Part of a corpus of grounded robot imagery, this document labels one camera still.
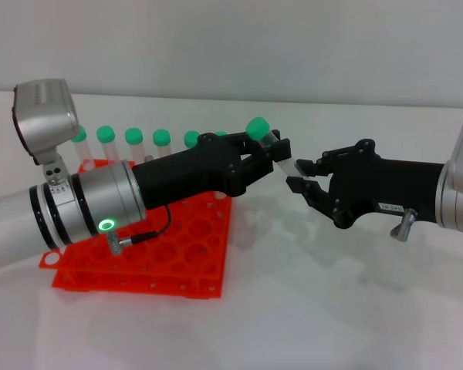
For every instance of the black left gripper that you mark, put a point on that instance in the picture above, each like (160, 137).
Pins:
(193, 173)

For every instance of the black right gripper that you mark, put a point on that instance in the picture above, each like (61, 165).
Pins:
(370, 185)

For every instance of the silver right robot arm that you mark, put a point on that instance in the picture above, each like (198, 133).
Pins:
(461, 173)

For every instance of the orange plastic test tube rack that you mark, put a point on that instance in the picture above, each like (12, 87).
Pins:
(169, 254)

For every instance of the silver plug on right gripper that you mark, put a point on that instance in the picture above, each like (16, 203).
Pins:
(403, 225)

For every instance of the silver camera mount bracket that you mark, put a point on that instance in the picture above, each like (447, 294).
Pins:
(55, 171)

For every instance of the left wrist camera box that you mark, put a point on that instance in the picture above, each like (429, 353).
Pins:
(42, 115)

